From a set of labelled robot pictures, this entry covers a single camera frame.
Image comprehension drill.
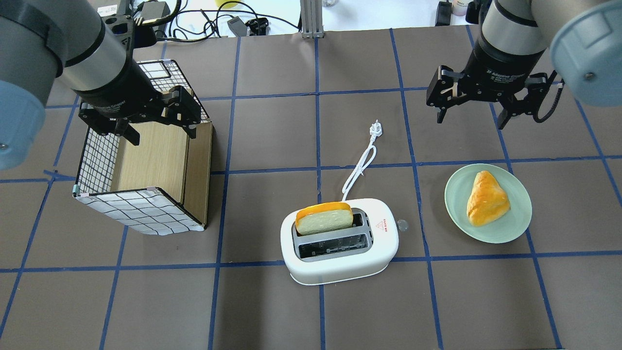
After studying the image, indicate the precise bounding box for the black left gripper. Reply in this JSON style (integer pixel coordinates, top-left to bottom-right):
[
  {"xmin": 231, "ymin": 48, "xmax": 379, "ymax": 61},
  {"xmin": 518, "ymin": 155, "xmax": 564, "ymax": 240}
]
[{"xmin": 78, "ymin": 60, "xmax": 202, "ymax": 146}]

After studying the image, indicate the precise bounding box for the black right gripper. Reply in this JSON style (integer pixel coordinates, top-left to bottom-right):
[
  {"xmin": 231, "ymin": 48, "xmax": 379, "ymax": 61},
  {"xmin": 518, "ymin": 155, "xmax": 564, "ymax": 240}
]
[{"xmin": 427, "ymin": 38, "xmax": 557, "ymax": 129}]

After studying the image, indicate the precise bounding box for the white toaster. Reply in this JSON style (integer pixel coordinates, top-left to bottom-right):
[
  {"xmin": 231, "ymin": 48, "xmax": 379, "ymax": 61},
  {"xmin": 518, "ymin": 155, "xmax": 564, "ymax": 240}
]
[{"xmin": 280, "ymin": 198, "xmax": 398, "ymax": 285}]

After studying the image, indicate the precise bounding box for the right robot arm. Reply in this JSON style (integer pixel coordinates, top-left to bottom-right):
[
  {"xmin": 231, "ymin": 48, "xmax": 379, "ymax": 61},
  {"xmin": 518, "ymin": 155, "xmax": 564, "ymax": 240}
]
[{"xmin": 426, "ymin": 0, "xmax": 622, "ymax": 129}]

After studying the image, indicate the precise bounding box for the toast slice in toaster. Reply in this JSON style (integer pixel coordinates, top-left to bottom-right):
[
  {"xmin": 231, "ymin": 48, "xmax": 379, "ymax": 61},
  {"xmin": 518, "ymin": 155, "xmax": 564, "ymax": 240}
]
[{"xmin": 295, "ymin": 202, "xmax": 354, "ymax": 236}]

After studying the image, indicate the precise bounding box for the golden triangular pastry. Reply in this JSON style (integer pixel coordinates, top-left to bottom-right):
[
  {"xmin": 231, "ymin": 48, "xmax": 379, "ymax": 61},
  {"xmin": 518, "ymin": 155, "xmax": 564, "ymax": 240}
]
[{"xmin": 466, "ymin": 170, "xmax": 511, "ymax": 227}]

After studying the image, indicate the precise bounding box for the light green plate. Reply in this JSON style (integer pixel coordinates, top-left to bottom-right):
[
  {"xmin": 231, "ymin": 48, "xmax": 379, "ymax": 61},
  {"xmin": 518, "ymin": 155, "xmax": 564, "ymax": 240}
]
[{"xmin": 444, "ymin": 164, "xmax": 532, "ymax": 244}]

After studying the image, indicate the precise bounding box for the black power adapter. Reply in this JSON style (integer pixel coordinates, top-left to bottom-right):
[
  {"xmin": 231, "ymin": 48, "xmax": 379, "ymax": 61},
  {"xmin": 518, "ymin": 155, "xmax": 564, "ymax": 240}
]
[{"xmin": 227, "ymin": 17, "xmax": 249, "ymax": 37}]

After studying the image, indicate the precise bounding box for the wire and wood shelf rack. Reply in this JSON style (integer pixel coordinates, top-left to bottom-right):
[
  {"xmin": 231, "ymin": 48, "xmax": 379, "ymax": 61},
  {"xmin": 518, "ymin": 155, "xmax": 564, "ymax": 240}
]
[{"xmin": 73, "ymin": 59, "xmax": 214, "ymax": 236}]

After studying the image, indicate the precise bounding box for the white toaster power cable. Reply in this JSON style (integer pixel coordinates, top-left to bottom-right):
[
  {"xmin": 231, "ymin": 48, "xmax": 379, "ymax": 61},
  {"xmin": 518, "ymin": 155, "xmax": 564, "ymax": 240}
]
[{"xmin": 341, "ymin": 121, "xmax": 383, "ymax": 202}]

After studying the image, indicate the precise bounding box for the aluminium frame post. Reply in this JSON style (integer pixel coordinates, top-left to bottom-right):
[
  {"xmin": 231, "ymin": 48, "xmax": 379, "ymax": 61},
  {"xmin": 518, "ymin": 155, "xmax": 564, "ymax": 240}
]
[{"xmin": 300, "ymin": 0, "xmax": 325, "ymax": 38}]

